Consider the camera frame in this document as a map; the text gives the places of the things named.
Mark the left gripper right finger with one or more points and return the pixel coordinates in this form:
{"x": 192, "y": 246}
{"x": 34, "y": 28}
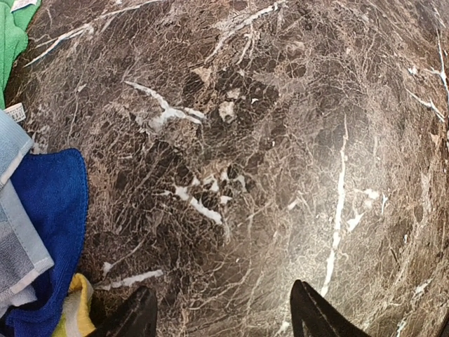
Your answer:
{"x": 311, "y": 310}

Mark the white yellow patterned towel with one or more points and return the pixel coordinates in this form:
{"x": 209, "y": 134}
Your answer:
{"x": 75, "y": 320}

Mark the royal blue towel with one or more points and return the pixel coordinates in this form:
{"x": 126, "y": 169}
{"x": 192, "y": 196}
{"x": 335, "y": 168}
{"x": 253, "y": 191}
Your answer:
{"x": 53, "y": 189}

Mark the bright green towel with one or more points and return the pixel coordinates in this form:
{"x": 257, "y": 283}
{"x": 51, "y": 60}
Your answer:
{"x": 15, "y": 17}

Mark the blue orange patterned towel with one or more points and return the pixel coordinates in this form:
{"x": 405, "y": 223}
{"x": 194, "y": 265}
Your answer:
{"x": 23, "y": 254}

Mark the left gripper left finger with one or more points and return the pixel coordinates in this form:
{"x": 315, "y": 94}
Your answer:
{"x": 135, "y": 317}

